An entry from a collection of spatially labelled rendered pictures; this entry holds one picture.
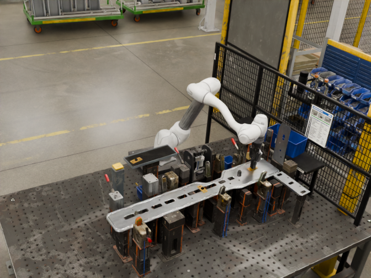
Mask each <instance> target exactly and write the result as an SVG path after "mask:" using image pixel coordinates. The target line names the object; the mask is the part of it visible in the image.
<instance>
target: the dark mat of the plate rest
mask: <svg viewBox="0 0 371 278"><path fill-rule="evenodd" d="M175 153H176V152H175V151H173V150H172V149H171V148H170V147H169V146H163V147H160V148H156V149H153V150H150V151H146V152H143V153H139V154H136V155H133V156H130V157H126V158H125V159H126V160H127V161H128V162H129V163H130V164H131V165H132V166H136V165H139V164H143V163H146V162H149V161H153V160H155V159H159V158H162V157H165V156H169V155H172V154H175ZM138 157H140V158H141V159H142V160H141V161H139V162H136V163H134V164H132V163H131V162H130V161H131V160H133V159H136V158H138Z"/></svg>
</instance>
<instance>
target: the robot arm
mask: <svg viewBox="0 0 371 278"><path fill-rule="evenodd" d="M220 87H221V84H220V81H219V80H218V79H216V78H207V79H205V80H203V81H201V82H200V83H197V84H195V83H192V84H190V85H189V86H188V87H187V93H188V94H189V95H190V96H191V97H192V98H193V99H194V100H193V101H192V103H191V105H190V106H189V108H188V109H187V111H186V112H185V114H184V115H183V117H182V119H181V120H180V121H177V122H176V123H175V124H174V125H173V126H172V127H171V128H170V130H165V129H164V130H160V131H159V132H158V133H157V135H156V137H155V143H154V148H156V147H159V146H163V145H167V144H168V145H169V146H170V147H172V148H173V149H174V148H175V147H177V146H179V145H180V144H182V143H183V142H185V141H186V140H187V139H188V138H189V135H190V126H191V124H192V123H193V122H194V120H195V119H196V117H197V116H198V114H199V113H200V111H201V110H202V108H203V107H204V105H205V104H206V105H209V106H212V107H215V108H217V109H218V110H219V111H220V112H221V113H222V115H223V117H224V118H225V120H226V122H227V123H228V124H229V126H230V127H231V128H232V129H233V130H234V131H236V132H237V135H238V139H239V141H240V142H241V143H242V144H245V145H247V144H250V143H252V144H251V145H249V148H250V153H249V157H250V158H251V164H250V168H251V167H252V169H255V168H256V165H257V162H259V160H260V159H261V155H262V154H263V152H261V147H262V142H263V141H264V136H265V133H266V131H267V126H268V119H267V117H266V116H265V115H263V114H257V115H256V117H255V118H254V121H253V122H252V124H251V125H249V124H239V123H237V122H236V121H235V120H234V118H233V117H232V115H231V113H230V111H229V109H228V108H227V106H226V105H225V104H224V103H223V102H222V101H221V100H219V99H218V98H217V97H215V96H214V95H215V94H216V93H217V92H218V91H219V90H220ZM174 161H176V158H174V157H170V158H166V159H163V160H161V161H160V163H159V166H160V167H162V166H163V165H165V164H168V163H170V162H174Z"/></svg>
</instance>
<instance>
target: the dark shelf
mask: <svg viewBox="0 0 371 278"><path fill-rule="evenodd" d="M235 121H236V122H237V123H239V124H249V125H251V124H252V122H253V121H254V119H253V118H252V117H250V116H248V117H244V118H241V119H237V120H235ZM265 135H266V134H265ZM264 139H265V136H264ZM262 146H264V142H262ZM270 151H271V152H274V148H273V147H272V146H271V147H270ZM290 159H291V160H292V161H294V162H295V163H296V164H298V165H297V170H299V171H300V172H302V173H303V174H305V175H307V174H309V173H312V172H314V171H316V170H319V169H321V168H324V167H325V164H323V163H322V162H320V161H319V160H317V159H316V158H314V157H313V156H311V155H309V154H308V153H306V152H305V151H304V153H302V154H300V155H298V156H296V157H294V158H292V157H290V156H287V155H286V157H285V161H288V160H290Z"/></svg>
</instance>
